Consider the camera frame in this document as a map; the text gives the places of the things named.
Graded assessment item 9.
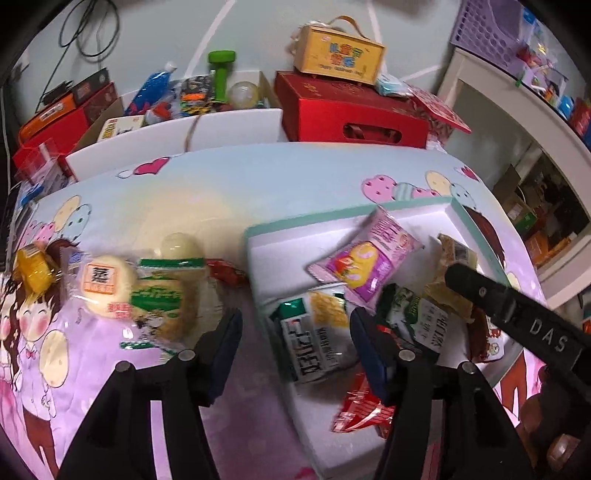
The white yellow small box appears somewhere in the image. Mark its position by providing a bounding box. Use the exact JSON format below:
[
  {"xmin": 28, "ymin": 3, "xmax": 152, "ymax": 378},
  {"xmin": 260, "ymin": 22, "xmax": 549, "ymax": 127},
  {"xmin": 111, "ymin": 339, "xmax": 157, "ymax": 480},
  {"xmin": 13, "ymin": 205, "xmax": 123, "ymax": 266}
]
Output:
[{"xmin": 97, "ymin": 115, "xmax": 146, "ymax": 141}]

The dark patterned toy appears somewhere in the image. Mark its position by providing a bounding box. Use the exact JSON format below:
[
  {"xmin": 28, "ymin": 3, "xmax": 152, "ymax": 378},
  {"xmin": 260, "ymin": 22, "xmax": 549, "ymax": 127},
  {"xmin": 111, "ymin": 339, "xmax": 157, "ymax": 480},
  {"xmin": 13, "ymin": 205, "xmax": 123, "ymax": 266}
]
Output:
[{"xmin": 178, "ymin": 74, "xmax": 218, "ymax": 116}]

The green dumbbell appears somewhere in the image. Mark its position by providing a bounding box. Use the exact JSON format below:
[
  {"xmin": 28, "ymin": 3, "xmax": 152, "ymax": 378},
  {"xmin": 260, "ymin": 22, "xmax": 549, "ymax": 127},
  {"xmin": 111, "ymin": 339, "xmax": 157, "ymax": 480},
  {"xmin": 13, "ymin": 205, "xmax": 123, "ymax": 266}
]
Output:
[{"xmin": 208, "ymin": 50, "xmax": 238, "ymax": 103}]

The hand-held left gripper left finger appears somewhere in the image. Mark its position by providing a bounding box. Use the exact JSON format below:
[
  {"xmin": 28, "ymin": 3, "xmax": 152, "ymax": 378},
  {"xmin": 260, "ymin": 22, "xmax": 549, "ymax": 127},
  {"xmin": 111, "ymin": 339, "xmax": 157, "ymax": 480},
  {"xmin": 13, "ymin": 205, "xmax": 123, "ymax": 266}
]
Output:
[{"xmin": 55, "ymin": 308, "xmax": 244, "ymax": 480}]

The red snack packet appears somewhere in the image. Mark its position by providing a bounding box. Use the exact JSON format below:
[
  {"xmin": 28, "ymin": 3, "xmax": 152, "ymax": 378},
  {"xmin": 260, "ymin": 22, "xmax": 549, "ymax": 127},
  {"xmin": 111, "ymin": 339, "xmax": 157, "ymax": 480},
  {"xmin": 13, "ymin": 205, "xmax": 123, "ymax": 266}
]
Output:
[{"xmin": 331, "ymin": 374, "xmax": 395, "ymax": 435}]

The red gift box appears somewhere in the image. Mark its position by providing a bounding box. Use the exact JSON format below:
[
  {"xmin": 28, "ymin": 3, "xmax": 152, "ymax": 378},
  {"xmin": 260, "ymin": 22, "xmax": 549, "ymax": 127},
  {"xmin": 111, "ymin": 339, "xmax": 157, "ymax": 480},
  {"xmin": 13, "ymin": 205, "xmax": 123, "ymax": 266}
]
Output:
[{"xmin": 274, "ymin": 71, "xmax": 430, "ymax": 149}]

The clear round ball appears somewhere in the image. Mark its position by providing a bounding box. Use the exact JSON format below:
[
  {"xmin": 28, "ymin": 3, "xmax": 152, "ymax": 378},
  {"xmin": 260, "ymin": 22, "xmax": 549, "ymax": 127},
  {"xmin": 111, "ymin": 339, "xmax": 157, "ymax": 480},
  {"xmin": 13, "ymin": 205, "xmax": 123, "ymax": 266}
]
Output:
[{"xmin": 231, "ymin": 80, "xmax": 266, "ymax": 109}]

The dark red biscuit packet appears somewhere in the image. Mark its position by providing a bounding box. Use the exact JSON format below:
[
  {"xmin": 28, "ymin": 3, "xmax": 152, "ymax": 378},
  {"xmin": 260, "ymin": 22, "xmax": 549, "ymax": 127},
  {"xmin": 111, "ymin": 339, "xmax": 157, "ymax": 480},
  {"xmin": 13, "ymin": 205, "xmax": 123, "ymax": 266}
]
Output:
[{"xmin": 468, "ymin": 309, "xmax": 504, "ymax": 365}]

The blue bag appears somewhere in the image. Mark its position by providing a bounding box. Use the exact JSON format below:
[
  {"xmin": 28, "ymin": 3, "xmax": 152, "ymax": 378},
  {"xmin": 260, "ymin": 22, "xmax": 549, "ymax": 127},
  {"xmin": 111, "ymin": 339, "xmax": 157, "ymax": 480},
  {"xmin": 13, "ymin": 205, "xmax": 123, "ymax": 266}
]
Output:
[{"xmin": 126, "ymin": 62, "xmax": 178, "ymax": 116}]

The white box with teal rim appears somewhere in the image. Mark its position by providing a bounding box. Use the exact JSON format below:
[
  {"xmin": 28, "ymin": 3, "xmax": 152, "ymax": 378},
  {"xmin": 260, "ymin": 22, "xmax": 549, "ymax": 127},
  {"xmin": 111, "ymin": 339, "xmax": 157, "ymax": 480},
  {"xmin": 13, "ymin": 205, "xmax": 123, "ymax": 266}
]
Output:
[{"xmin": 244, "ymin": 196, "xmax": 522, "ymax": 480}]

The purple cake roll packet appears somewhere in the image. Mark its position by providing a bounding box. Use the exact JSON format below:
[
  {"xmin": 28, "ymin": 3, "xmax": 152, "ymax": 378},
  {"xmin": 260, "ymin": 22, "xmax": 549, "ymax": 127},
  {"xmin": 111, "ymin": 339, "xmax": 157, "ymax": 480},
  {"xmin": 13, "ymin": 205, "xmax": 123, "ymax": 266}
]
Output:
[{"xmin": 308, "ymin": 206, "xmax": 424, "ymax": 315}]

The white shelf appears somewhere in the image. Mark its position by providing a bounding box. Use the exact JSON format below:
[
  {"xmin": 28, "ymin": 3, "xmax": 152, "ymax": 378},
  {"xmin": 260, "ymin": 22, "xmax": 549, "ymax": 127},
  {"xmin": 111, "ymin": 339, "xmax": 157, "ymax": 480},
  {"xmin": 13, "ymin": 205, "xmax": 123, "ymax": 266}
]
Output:
[{"xmin": 436, "ymin": 46, "xmax": 591, "ymax": 287}]

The orange flat box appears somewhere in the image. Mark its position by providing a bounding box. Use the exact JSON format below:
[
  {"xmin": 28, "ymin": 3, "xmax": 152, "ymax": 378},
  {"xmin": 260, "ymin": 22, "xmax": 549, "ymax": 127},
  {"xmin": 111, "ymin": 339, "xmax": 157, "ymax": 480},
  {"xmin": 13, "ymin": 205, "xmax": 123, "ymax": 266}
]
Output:
[{"xmin": 19, "ymin": 68, "xmax": 112, "ymax": 139}]

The yellow carton with handle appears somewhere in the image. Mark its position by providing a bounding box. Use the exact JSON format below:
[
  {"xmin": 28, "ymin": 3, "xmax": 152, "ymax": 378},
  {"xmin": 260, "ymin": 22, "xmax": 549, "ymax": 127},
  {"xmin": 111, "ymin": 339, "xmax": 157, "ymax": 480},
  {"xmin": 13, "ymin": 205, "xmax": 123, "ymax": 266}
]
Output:
[{"xmin": 291, "ymin": 16, "xmax": 386, "ymax": 86}]

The cartoon printed blanket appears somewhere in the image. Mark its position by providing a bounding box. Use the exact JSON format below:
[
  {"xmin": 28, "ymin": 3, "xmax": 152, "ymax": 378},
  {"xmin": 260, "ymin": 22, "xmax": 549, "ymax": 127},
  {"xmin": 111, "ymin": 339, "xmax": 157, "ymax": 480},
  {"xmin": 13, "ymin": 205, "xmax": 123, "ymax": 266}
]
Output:
[{"xmin": 0, "ymin": 141, "xmax": 591, "ymax": 480}]

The red flat box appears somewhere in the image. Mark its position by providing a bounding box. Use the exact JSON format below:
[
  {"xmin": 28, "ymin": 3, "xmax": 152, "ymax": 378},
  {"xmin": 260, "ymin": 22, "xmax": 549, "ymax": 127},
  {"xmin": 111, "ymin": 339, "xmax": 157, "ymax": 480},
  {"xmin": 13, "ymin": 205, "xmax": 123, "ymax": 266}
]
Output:
[{"xmin": 13, "ymin": 83, "xmax": 118, "ymax": 162}]

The white green biscuit packet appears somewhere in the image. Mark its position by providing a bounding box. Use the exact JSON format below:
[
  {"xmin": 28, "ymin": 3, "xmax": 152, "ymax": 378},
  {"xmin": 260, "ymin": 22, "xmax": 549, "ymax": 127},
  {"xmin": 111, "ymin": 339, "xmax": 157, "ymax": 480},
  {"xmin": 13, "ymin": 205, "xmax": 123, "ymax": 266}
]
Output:
[{"xmin": 269, "ymin": 288, "xmax": 358, "ymax": 385}]

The beige snack packet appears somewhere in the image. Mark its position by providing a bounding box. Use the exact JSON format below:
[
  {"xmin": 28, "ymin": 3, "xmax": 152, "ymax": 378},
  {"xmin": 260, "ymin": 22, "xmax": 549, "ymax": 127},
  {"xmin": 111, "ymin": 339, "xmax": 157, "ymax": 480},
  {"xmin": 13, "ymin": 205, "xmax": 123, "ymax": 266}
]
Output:
[{"xmin": 422, "ymin": 233, "xmax": 478, "ymax": 324}]

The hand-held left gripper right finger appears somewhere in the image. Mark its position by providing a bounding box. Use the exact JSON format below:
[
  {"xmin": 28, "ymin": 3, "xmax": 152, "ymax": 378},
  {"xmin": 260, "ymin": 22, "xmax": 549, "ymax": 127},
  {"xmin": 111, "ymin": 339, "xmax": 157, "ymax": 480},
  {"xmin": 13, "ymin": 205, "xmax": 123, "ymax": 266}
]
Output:
[{"xmin": 349, "ymin": 307, "xmax": 539, "ymax": 480}]

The purple plastic basket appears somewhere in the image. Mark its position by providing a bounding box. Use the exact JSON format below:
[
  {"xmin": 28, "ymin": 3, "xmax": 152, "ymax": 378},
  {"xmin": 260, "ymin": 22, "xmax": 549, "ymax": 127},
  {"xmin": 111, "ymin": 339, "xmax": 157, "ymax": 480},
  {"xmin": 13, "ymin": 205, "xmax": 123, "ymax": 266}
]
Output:
[{"xmin": 450, "ymin": 0, "xmax": 568, "ymax": 88}]

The yellow jelly packet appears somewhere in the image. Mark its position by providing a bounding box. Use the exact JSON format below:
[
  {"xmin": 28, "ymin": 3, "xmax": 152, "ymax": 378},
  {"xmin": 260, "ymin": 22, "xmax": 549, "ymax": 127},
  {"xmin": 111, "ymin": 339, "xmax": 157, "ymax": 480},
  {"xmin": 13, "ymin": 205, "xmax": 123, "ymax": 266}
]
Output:
[{"xmin": 11, "ymin": 244, "xmax": 61, "ymax": 296}]

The dark green white snack packet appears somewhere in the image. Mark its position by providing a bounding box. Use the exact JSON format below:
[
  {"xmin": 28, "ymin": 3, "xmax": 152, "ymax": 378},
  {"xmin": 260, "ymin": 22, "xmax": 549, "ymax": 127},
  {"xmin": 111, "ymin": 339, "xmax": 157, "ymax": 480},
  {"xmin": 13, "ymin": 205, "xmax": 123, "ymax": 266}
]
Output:
[{"xmin": 376, "ymin": 284, "xmax": 451, "ymax": 365}]

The black power adapter cable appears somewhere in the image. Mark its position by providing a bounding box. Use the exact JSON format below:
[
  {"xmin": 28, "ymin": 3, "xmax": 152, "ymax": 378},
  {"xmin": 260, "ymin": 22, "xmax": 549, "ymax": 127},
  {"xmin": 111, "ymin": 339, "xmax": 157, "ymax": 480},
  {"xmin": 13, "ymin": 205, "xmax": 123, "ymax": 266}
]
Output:
[{"xmin": 39, "ymin": 0, "xmax": 121, "ymax": 104}]

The cream round ball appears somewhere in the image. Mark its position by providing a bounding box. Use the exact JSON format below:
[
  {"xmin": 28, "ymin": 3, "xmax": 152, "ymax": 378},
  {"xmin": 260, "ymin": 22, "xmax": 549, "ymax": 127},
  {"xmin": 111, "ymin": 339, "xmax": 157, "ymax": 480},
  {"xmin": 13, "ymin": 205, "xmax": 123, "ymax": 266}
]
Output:
[{"xmin": 159, "ymin": 232, "xmax": 206, "ymax": 261}]

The green label cookie packet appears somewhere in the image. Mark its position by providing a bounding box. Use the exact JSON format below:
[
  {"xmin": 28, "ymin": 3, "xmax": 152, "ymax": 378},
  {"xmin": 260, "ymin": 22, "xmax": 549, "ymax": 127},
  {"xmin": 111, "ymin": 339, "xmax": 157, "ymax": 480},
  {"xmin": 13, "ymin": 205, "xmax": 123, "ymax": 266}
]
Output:
[{"xmin": 119, "ymin": 257, "xmax": 208, "ymax": 355}]

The clear plastic box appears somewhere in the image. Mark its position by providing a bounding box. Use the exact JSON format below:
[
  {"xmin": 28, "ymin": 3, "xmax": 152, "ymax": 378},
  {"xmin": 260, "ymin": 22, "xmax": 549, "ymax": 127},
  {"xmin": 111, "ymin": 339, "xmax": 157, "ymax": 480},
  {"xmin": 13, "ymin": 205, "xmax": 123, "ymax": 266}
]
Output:
[{"xmin": 16, "ymin": 138, "xmax": 77, "ymax": 204}]

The white cardboard box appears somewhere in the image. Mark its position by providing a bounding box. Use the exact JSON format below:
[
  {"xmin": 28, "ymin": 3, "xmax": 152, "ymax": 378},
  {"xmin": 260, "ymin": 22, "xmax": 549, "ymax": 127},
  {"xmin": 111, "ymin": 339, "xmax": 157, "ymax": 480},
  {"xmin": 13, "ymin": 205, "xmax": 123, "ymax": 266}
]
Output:
[{"xmin": 65, "ymin": 69, "xmax": 289, "ymax": 183}]

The person's right hand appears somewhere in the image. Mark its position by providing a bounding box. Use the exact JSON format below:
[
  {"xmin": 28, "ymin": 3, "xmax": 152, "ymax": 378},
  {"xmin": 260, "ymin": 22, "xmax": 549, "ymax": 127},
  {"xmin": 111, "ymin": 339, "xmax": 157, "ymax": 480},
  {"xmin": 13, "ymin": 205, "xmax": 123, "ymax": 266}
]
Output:
[{"xmin": 519, "ymin": 397, "xmax": 591, "ymax": 480}]

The white steamed cake packet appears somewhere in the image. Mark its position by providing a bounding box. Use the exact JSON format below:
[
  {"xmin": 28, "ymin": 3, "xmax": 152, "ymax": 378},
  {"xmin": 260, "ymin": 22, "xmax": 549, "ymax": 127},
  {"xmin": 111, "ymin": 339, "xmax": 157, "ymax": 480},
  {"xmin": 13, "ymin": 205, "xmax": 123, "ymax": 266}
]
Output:
[{"xmin": 62, "ymin": 251, "xmax": 139, "ymax": 321}]

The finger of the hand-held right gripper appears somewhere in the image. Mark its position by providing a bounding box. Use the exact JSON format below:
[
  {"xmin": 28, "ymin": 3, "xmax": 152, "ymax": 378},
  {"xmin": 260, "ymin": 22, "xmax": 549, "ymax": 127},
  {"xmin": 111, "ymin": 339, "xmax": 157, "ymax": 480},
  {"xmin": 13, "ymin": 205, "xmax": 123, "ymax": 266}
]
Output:
[{"xmin": 444, "ymin": 263, "xmax": 580, "ymax": 374}]

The light blue packet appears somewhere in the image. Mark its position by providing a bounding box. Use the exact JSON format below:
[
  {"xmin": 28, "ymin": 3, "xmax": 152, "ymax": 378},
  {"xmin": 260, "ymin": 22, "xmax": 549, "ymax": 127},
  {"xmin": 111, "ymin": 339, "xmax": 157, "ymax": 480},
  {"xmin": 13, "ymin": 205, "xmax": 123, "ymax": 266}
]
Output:
[{"xmin": 374, "ymin": 74, "xmax": 411, "ymax": 97}]

